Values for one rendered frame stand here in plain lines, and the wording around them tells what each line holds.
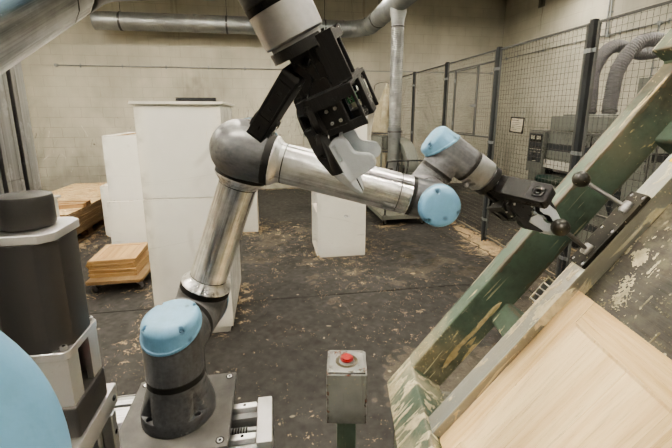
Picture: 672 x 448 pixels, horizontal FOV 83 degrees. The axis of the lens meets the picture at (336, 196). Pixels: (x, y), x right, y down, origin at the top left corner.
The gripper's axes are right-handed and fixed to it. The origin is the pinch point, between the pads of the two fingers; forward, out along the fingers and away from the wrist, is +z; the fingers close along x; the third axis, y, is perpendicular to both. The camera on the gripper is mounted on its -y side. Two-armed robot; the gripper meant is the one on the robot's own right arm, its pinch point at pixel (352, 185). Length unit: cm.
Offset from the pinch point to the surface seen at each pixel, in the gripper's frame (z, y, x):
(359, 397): 74, -38, 17
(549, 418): 59, 13, 3
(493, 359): 62, 3, 19
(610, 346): 51, 26, 11
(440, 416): 71, -13, 10
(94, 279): 81, -358, 146
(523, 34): 186, 85, 902
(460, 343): 76, -9, 35
